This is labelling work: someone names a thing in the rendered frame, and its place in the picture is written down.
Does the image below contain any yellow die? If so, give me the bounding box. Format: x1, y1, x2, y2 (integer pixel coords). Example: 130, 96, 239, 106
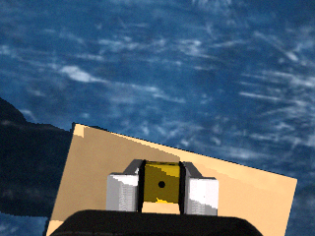
144, 161, 180, 204

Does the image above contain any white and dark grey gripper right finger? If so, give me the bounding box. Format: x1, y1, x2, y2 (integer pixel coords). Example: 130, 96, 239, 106
178, 161, 219, 215

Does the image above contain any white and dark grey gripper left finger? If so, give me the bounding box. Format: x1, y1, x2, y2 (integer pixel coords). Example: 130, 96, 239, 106
105, 159, 147, 211

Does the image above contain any tan square mat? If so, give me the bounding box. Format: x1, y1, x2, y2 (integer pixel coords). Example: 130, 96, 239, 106
46, 124, 297, 236

